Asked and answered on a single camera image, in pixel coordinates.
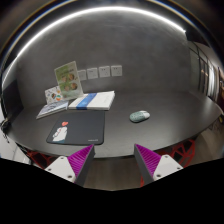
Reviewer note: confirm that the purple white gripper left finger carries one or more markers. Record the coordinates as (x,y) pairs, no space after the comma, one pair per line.
(73,168)

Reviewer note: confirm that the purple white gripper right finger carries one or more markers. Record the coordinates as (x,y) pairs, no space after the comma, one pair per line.
(154,166)

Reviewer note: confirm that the black mouse pad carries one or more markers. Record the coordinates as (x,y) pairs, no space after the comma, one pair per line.
(78,128)

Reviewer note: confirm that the green white computer mouse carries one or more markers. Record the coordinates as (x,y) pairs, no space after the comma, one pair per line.
(139,116)

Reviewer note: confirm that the grey magazine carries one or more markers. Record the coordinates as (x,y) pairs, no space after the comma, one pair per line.
(52,108)

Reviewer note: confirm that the white blue book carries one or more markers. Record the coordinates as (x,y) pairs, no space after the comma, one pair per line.
(94,101)

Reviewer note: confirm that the small colourful standing card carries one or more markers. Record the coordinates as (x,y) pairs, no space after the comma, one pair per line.
(53,95)

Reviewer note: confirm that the green standing brochure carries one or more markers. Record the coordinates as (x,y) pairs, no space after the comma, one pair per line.
(68,81)

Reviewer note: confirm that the curved ceiling light strip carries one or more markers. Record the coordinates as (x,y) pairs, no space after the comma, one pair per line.
(153,54)

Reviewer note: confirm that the red table frame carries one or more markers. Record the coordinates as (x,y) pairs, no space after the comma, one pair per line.
(181,153)

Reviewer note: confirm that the white wall socket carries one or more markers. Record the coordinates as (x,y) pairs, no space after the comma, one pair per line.
(116,70)
(82,75)
(104,71)
(92,73)

